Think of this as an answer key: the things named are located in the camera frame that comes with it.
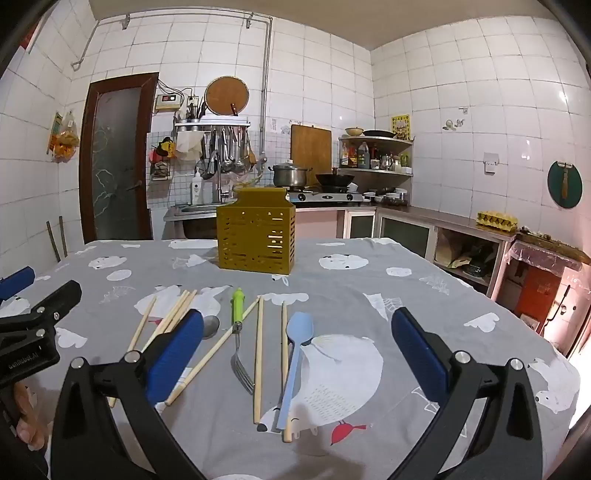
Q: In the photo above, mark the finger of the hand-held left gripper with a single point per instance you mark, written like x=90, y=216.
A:
x=18, y=279
x=64, y=297

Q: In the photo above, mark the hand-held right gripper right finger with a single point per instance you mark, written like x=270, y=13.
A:
x=420, y=355

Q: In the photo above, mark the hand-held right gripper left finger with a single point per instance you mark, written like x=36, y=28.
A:
x=175, y=350

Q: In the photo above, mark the wooden chopstick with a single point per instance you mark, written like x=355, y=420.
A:
x=184, y=304
x=173, y=311
x=284, y=323
x=143, y=323
x=217, y=346
x=258, y=360

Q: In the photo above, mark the metal spoon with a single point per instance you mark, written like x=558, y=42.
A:
x=211, y=326

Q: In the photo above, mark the light blue silicone spoon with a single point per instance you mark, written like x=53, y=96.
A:
x=299, y=327

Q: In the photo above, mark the yellow perforated utensil holder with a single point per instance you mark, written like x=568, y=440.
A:
x=254, y=230

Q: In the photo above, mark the row of hanging metal utensils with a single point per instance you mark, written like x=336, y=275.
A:
x=226, y=152

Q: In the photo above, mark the person's left hand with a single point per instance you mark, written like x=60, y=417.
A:
x=30, y=415

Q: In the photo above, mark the thin wooden stick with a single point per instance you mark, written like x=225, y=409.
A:
x=52, y=240

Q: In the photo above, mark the grey printed tablecloth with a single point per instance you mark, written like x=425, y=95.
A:
x=346, y=295

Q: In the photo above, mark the kitchen counter with cabinets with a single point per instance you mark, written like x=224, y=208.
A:
x=443, y=221

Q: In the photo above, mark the steel sink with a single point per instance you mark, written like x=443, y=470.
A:
x=194, y=210

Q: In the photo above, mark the brown frosted glass door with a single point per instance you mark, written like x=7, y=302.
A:
x=115, y=161

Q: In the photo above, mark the hanging plastic bag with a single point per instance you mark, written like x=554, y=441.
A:
x=64, y=141

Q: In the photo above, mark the hanging colourful packet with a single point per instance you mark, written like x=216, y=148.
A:
x=53, y=134

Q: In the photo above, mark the yellow egg carton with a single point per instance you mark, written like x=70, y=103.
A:
x=496, y=220

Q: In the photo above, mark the cluster of small bowls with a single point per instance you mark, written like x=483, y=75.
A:
x=388, y=197

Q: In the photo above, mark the side table with lace cloth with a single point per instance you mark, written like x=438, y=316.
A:
x=545, y=251

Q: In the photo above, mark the white soap bottle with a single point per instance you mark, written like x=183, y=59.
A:
x=197, y=189

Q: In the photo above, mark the metal faucet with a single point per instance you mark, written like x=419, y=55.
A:
x=221, y=194

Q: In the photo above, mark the hanging red yellow scrubbers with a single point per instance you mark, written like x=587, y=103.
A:
x=164, y=148

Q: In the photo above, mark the steel gas stove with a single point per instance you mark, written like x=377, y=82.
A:
x=323, y=197

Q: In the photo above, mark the metal corner shelf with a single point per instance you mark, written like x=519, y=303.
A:
x=383, y=171

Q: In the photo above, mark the black wok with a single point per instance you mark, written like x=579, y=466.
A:
x=334, y=180

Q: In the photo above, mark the hanging white cloth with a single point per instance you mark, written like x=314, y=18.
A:
x=189, y=145

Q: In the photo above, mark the row of sauce bottles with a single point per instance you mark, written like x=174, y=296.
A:
x=363, y=157

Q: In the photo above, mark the steel pot with lid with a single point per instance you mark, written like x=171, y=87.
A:
x=290, y=176

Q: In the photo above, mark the dark shallow pan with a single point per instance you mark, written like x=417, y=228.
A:
x=378, y=134

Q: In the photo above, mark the knife holder with knives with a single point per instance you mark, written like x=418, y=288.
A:
x=196, y=113

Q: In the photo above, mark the beige bowl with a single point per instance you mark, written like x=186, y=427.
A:
x=354, y=131

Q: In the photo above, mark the rectangular wooden cutting board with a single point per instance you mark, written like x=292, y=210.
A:
x=310, y=147

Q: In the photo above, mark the round bamboo board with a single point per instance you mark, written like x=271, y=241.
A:
x=226, y=94

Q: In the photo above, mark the white wall socket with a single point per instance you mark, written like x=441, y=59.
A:
x=490, y=161

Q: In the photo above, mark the green round wall board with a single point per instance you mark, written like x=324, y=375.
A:
x=556, y=184

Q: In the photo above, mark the white wall controller box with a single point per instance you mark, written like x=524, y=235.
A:
x=167, y=100

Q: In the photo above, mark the yellow wall poster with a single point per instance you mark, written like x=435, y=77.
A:
x=400, y=127

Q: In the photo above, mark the metal wall rack shelf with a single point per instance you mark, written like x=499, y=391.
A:
x=217, y=122

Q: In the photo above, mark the wall hook stickers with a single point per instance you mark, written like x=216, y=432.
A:
x=452, y=124

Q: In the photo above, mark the metal wall pipe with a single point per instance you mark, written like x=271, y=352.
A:
x=267, y=69

